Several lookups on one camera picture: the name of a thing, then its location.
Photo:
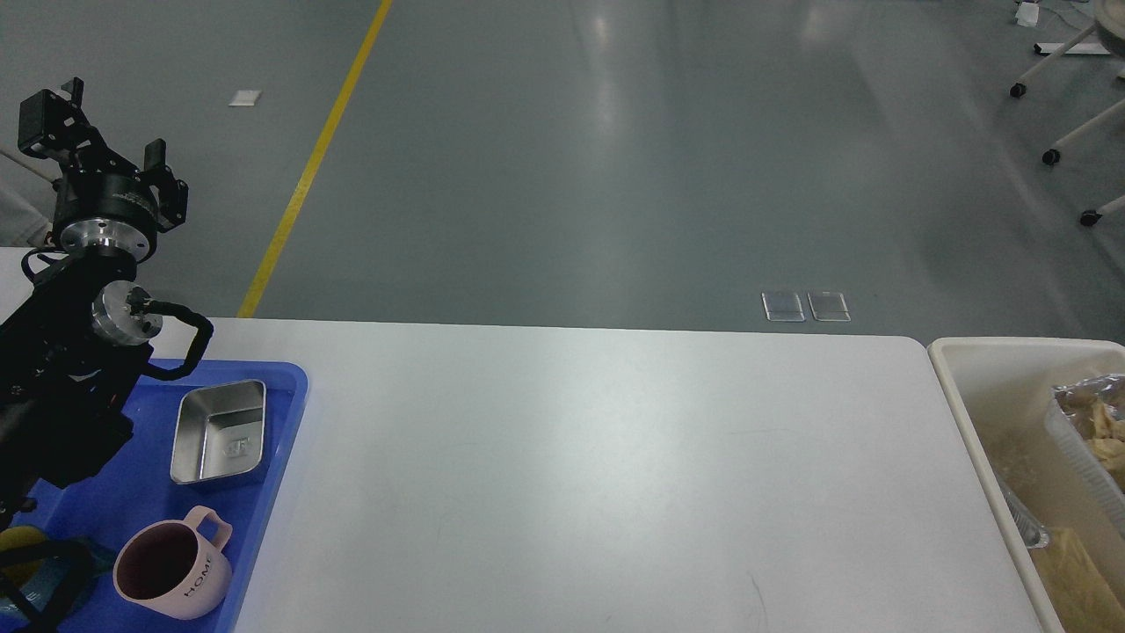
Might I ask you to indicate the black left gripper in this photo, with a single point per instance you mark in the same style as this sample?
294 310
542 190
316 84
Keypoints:
98 201

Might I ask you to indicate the stainless steel rectangular container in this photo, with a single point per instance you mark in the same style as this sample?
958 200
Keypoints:
220 437

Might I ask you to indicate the pink mug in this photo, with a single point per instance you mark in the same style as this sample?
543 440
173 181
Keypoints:
177 568

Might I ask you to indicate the aluminium foil tray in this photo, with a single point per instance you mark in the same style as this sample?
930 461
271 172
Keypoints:
1060 428

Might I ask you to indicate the brown paper napkin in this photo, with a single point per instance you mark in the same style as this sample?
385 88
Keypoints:
1102 433

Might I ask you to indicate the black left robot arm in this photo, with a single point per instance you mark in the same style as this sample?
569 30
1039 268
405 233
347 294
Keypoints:
76 348

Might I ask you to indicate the black caster left stand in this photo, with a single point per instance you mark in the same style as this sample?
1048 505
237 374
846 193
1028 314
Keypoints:
36 171

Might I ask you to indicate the person in grey trousers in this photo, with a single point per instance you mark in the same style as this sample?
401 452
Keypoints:
22 225

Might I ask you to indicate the white paper scrap on floor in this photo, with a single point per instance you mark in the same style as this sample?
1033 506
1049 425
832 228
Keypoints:
245 98

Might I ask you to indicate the white side table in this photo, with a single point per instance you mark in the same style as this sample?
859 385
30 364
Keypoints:
15 287

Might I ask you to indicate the blue plastic tray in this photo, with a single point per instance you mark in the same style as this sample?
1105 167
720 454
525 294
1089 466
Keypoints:
135 489

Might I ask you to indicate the blue mug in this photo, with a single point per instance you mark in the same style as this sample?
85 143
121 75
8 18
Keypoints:
45 581

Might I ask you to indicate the left clear floor plate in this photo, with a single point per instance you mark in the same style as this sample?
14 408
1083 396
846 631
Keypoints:
783 306

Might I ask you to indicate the clear floor plate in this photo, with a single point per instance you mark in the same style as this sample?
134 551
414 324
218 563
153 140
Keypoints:
829 306
783 306

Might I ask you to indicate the right clear floor plate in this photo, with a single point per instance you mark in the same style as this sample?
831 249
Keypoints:
829 306

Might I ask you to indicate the white plastic bin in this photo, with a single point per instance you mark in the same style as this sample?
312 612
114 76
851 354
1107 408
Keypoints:
1024 407

